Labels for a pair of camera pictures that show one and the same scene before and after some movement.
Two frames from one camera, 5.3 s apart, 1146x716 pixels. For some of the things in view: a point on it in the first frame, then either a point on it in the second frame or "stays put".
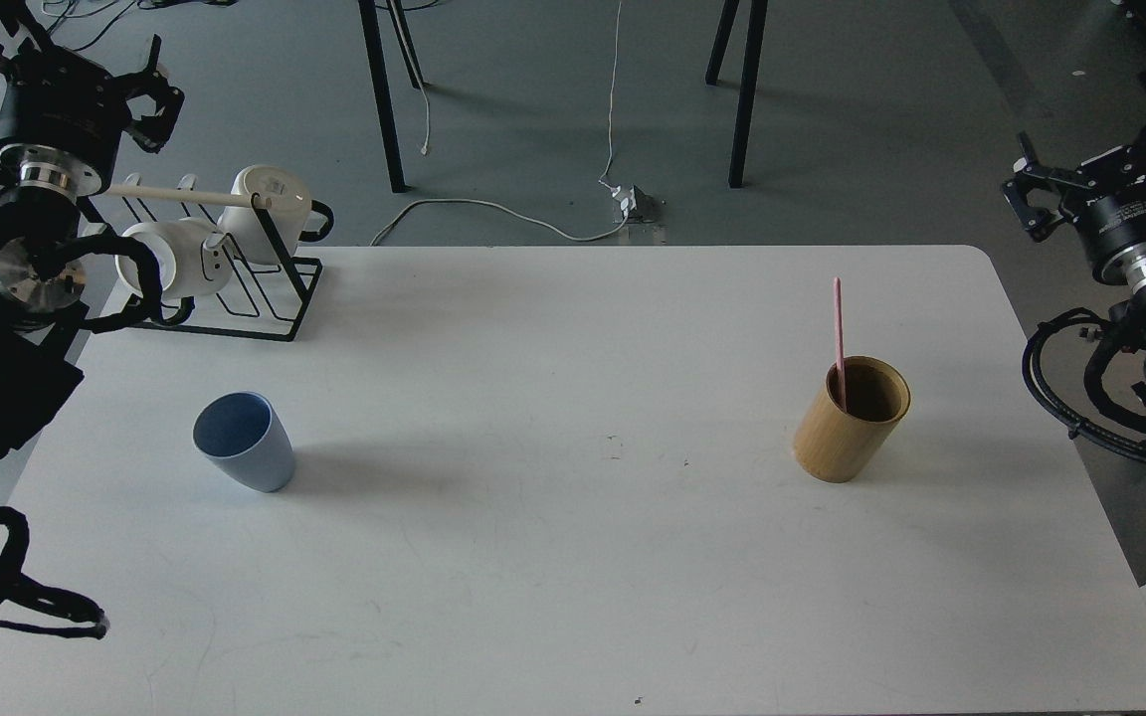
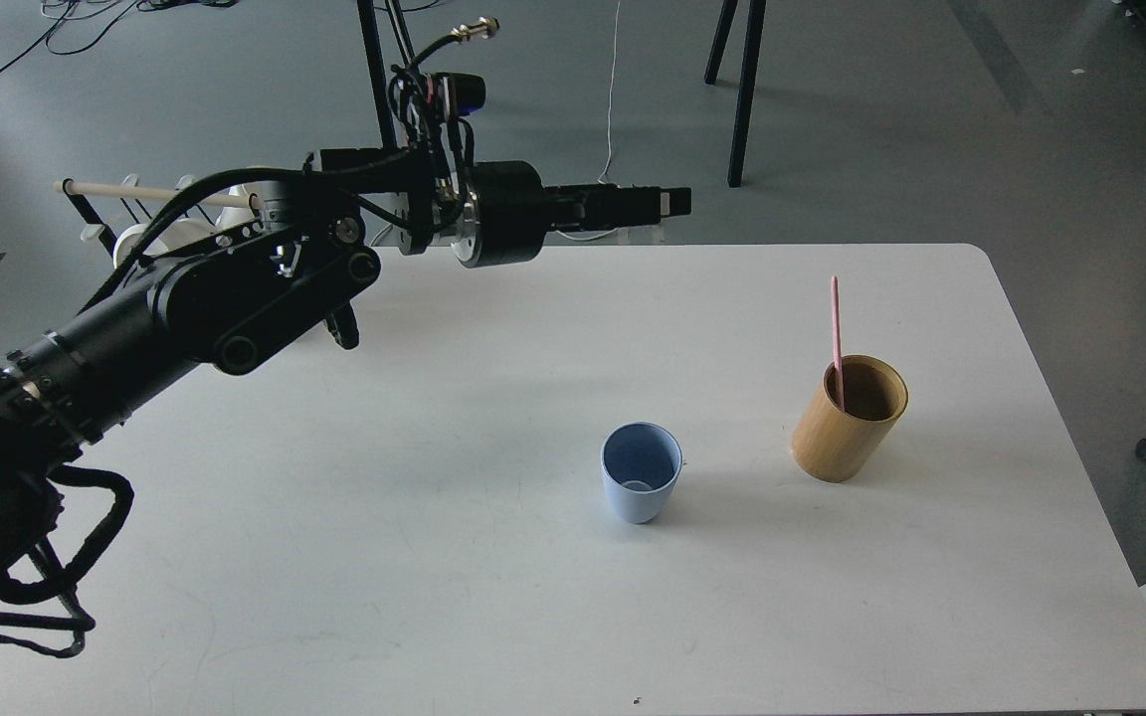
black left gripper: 58,100 to 508,212
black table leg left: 368,14 stays put
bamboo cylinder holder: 834,446 stays put
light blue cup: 240,432 to 642,462
